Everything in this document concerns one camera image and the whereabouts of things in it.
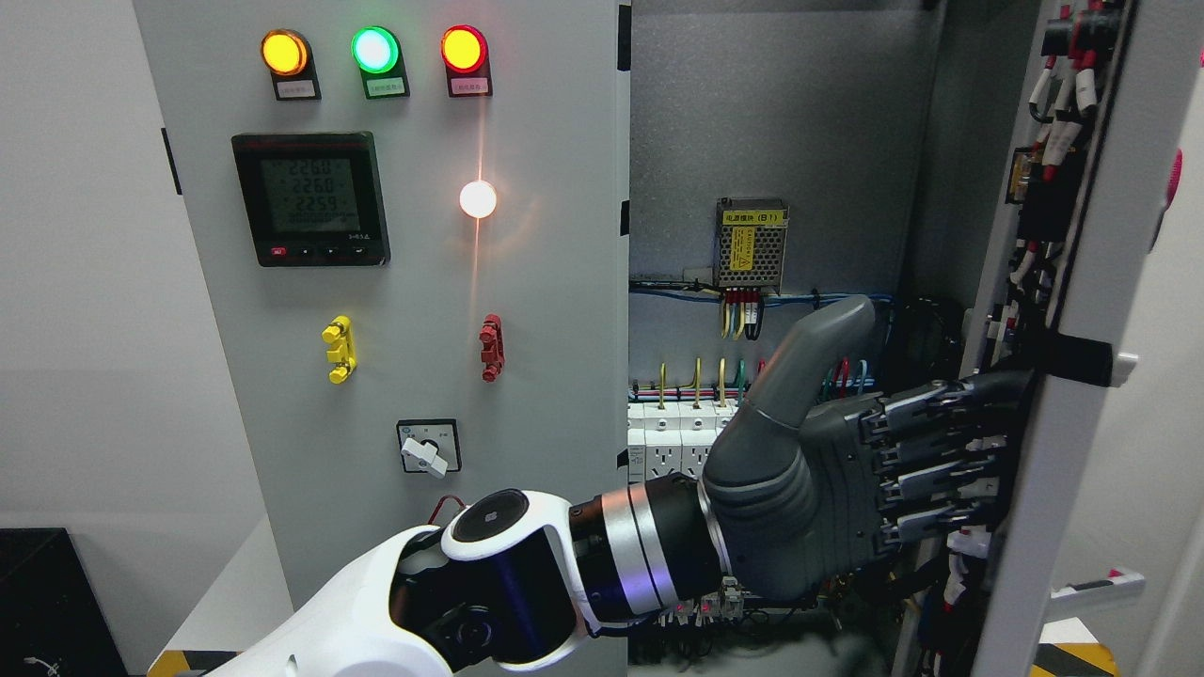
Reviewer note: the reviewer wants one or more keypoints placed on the perforated metal power supply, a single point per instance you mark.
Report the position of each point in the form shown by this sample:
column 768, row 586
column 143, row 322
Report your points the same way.
column 751, row 241

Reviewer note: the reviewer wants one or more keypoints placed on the white rotary selector switch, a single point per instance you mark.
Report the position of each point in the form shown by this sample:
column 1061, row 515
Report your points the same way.
column 429, row 446

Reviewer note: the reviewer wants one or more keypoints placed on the red electric hazard warning sticker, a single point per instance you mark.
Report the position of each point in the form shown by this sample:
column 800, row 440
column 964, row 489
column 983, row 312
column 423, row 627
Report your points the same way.
column 446, row 506

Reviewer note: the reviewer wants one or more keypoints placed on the white glowing indicator lamp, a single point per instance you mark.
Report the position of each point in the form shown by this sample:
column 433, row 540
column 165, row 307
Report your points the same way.
column 478, row 199

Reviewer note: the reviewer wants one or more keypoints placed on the yellow indicator lamp left door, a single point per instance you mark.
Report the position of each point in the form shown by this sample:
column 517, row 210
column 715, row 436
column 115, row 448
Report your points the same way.
column 288, row 57

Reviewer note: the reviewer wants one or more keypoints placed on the black digital power meter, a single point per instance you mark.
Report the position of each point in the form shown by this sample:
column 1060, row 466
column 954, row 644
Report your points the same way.
column 313, row 200

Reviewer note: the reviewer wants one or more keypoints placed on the white socket and breaker row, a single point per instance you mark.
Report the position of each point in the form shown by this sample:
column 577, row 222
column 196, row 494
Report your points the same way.
column 673, row 436

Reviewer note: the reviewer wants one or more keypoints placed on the grey cabinet door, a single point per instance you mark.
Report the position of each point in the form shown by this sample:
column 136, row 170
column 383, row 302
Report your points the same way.
column 987, row 60
column 550, row 260

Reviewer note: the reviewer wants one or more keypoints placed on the green indicator lamp left door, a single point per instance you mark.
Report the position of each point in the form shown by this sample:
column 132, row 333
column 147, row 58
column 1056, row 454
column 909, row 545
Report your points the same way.
column 379, row 59

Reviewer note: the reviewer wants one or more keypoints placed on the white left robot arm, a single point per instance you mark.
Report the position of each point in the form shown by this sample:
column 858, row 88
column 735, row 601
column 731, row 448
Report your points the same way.
column 520, row 578

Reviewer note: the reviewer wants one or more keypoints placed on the red terminal post block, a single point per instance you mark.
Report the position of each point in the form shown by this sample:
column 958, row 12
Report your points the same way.
column 492, row 352

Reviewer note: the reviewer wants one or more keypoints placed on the red indicator lamp left door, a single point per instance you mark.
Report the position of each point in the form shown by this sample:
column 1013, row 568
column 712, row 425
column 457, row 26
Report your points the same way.
column 465, row 54

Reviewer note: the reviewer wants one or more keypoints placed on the red mushroom emergency stop button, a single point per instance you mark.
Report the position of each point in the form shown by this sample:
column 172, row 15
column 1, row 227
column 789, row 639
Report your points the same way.
column 1170, row 192

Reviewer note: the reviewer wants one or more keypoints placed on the lower relay terminal row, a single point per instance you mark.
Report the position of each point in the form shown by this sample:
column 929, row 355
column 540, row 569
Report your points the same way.
column 733, row 613

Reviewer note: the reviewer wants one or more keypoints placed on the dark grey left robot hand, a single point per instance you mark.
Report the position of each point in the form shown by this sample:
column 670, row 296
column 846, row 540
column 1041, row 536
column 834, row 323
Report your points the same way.
column 803, row 490

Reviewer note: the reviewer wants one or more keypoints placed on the silver door lever handle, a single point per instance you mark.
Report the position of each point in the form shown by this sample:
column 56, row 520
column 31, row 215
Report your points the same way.
column 1122, row 587

